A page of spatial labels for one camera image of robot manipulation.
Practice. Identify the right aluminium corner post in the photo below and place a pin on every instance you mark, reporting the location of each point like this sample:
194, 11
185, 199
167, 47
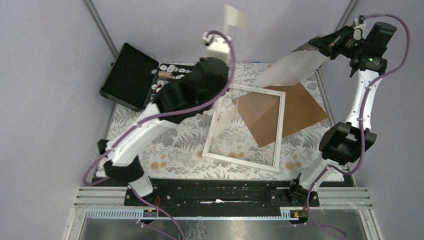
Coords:
352, 4

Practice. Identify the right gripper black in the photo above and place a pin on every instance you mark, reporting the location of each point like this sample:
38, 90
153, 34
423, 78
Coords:
329, 45

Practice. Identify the white picture frame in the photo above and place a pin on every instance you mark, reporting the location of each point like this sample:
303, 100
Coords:
278, 132

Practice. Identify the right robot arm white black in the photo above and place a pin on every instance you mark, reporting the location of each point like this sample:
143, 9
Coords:
347, 141

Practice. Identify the white slotted cable duct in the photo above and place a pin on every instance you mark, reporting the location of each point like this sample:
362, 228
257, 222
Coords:
152, 214

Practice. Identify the landscape sunset photo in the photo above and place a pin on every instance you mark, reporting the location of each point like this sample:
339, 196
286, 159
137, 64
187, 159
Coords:
293, 68

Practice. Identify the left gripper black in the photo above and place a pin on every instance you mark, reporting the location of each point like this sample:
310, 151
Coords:
202, 59

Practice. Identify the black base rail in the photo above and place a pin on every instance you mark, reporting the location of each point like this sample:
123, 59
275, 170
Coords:
221, 197

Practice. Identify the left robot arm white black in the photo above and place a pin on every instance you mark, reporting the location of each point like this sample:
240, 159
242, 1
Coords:
178, 100

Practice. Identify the black poker chip case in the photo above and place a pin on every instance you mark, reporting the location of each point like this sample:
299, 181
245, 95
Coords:
135, 78

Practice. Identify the brown backing board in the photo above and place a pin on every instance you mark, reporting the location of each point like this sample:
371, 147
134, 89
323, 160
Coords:
298, 109

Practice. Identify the aluminium corner post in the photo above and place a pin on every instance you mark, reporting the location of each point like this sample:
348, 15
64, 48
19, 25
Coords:
352, 4
101, 27

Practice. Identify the left aluminium corner post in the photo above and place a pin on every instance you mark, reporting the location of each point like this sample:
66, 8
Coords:
101, 27

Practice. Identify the cream mat board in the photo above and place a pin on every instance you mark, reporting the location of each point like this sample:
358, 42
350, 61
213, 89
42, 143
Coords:
235, 23

